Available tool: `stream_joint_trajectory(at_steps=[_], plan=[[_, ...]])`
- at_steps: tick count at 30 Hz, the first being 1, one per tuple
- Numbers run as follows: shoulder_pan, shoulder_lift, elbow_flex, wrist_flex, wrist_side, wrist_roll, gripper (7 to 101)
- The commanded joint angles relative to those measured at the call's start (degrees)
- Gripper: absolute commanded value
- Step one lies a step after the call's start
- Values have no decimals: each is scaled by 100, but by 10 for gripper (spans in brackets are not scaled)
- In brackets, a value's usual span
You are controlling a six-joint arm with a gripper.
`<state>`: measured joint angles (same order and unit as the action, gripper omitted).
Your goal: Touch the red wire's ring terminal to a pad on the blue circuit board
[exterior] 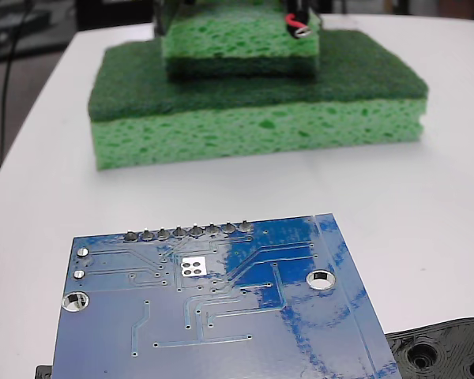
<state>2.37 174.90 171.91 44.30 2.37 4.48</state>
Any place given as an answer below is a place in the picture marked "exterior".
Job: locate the black plastic mount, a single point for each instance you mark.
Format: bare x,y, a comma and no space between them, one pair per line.
442,343

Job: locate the dark background equipment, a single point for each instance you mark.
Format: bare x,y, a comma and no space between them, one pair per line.
8,35

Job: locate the grey metal stand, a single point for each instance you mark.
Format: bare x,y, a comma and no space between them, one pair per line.
159,23

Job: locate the blue printed circuit board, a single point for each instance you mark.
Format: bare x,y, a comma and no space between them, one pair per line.
237,339

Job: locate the large green sponge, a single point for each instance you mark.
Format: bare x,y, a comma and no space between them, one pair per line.
237,130

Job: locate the small green sponge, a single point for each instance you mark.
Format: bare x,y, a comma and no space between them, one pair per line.
229,43

